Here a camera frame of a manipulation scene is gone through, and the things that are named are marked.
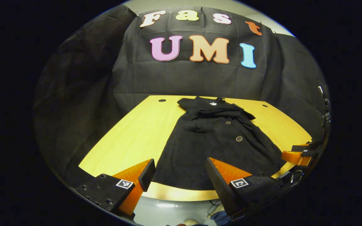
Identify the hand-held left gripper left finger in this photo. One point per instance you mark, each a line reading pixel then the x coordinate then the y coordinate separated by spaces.
pixel 146 175

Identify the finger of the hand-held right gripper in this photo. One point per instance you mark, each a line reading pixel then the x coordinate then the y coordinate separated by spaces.
pixel 300 148
pixel 294 158

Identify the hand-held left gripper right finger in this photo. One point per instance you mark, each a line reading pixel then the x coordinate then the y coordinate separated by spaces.
pixel 220 188

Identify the black coat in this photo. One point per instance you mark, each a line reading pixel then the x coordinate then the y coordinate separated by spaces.
pixel 215 150

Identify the blue cloth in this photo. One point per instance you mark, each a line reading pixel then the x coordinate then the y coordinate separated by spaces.
pixel 222 217

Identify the white shoe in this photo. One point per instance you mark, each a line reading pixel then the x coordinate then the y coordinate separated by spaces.
pixel 191 222

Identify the black backdrop cloth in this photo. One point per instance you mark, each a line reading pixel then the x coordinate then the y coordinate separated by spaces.
pixel 200 81

